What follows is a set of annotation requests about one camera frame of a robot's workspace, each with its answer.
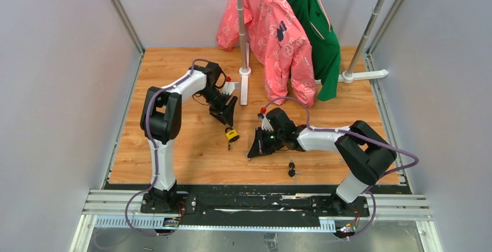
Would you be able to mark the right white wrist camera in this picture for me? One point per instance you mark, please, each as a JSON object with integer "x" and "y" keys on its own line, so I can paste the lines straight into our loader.
{"x": 265, "y": 122}

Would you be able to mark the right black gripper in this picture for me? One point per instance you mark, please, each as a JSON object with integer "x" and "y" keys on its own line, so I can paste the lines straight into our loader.
{"x": 259, "y": 147}

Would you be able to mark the white clothes rack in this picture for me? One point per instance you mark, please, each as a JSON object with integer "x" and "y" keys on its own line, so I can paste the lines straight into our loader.
{"x": 347, "y": 77}

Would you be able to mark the black orange-lock keys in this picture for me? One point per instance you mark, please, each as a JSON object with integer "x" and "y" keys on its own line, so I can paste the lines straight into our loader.
{"x": 292, "y": 172}

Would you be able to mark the pink patterned jacket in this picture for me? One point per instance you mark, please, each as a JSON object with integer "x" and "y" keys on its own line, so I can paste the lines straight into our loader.
{"x": 280, "y": 44}

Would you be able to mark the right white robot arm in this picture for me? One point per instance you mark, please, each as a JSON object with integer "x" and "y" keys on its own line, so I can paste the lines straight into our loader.
{"x": 367, "y": 155}

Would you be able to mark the yellow padlock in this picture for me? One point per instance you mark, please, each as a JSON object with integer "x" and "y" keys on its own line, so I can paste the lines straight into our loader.
{"x": 231, "y": 134}

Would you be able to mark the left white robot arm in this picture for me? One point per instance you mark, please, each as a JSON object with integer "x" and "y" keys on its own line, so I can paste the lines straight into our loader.
{"x": 161, "y": 122}

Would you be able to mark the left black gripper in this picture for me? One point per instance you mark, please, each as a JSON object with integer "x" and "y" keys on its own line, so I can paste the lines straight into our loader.
{"x": 225, "y": 112}

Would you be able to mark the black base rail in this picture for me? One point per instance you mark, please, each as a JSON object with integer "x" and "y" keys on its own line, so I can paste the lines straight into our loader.
{"x": 268, "y": 208}

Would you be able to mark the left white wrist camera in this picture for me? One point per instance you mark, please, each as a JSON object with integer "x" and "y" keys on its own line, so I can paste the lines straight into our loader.
{"x": 230, "y": 87}

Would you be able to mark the green shirt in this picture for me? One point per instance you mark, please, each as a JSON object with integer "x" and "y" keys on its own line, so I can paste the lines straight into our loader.
{"x": 326, "y": 50}

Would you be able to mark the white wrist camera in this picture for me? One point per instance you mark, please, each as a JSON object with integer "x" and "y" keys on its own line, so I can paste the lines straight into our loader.
{"x": 265, "y": 122}
{"x": 230, "y": 87}

